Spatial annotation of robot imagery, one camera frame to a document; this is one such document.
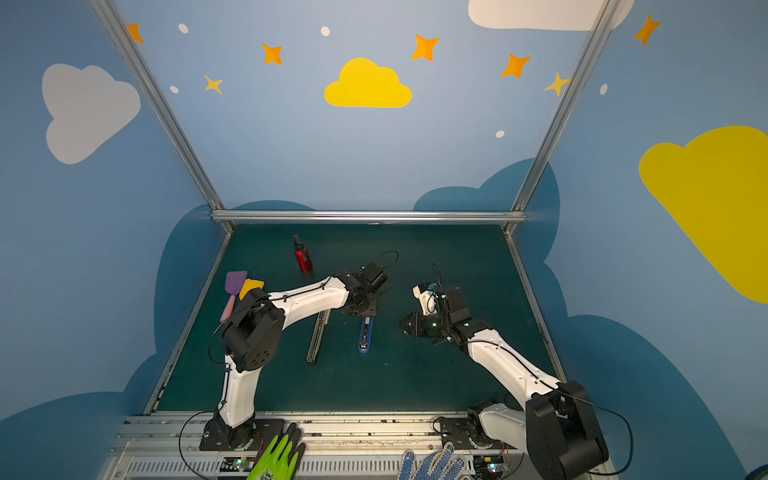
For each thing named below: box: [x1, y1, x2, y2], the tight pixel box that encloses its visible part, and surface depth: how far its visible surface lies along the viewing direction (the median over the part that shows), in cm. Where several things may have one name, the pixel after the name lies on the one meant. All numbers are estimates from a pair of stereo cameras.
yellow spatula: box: [239, 278, 265, 301], surface depth 103 cm
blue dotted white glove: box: [398, 441, 475, 480], surface depth 71 cm
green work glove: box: [246, 422, 306, 480], surface depth 71 cm
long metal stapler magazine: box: [306, 309, 331, 363], surface depth 90 cm
